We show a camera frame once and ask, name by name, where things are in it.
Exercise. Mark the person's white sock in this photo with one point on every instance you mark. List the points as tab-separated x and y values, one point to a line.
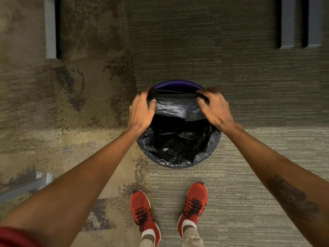
189	225
148	233

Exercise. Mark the grey metal furniture foot bracket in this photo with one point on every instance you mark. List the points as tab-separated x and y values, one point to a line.
25	186

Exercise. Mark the person's left forearm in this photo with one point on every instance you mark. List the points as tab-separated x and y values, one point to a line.
72	187

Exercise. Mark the person's left red sneaker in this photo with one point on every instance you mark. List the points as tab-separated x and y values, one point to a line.
142	210

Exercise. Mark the grey metal furniture leg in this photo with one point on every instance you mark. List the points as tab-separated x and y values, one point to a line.
287	23
50	28
315	21

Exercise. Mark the person's red sneaker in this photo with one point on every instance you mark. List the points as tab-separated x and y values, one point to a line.
142	210
195	200

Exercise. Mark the person's right hand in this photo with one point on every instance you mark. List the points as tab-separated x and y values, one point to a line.
218	110

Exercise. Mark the person's left hand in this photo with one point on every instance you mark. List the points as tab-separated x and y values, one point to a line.
138	114

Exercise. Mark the person's right forearm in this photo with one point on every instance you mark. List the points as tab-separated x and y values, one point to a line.
280	182

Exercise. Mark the person's beige trouser leg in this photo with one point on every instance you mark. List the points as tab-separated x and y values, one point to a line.
147	243
191	239

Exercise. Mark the black plastic trash bag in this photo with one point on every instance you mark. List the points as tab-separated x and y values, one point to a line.
177	141

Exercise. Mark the person's left white sock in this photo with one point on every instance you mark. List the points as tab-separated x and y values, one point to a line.
148	233

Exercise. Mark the person's right white sock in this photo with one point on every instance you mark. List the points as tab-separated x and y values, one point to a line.
189	225

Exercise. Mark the red shirt sleeve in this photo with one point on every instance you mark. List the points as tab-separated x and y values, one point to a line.
12	237

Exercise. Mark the person's right beige trouser leg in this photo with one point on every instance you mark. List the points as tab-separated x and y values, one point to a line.
191	239

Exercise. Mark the purple round trash bin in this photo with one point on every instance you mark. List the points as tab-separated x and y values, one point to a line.
177	84

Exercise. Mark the person's right red sneaker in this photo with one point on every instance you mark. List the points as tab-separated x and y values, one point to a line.
195	200

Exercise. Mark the person's right thumb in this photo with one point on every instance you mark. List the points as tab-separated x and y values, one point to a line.
202	104

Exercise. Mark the person's left beige trouser leg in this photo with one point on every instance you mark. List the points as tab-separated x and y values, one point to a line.
147	243

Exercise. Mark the person's left thumb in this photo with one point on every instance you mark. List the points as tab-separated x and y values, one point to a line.
152	106

